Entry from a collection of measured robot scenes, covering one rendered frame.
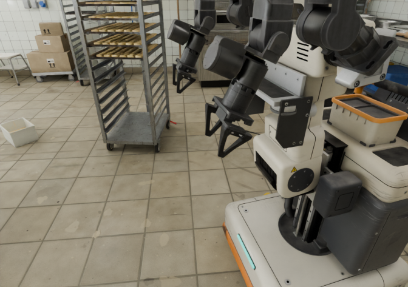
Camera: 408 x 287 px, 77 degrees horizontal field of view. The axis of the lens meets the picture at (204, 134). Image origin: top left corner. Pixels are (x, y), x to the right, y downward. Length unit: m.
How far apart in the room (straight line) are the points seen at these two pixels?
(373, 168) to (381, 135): 0.14
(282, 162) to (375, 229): 0.41
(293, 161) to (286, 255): 0.53
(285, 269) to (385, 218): 0.44
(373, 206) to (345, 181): 0.14
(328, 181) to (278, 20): 0.60
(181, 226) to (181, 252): 0.19
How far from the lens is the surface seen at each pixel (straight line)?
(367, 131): 1.07
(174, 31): 0.89
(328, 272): 1.31
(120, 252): 1.67
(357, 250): 1.20
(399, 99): 1.30
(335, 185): 0.94
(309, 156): 0.92
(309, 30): 0.60
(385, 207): 1.06
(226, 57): 0.49
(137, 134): 2.45
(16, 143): 3.02
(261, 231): 1.36
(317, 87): 0.84
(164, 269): 1.56
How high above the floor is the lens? 1.30
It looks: 29 degrees down
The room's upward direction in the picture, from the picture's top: straight up
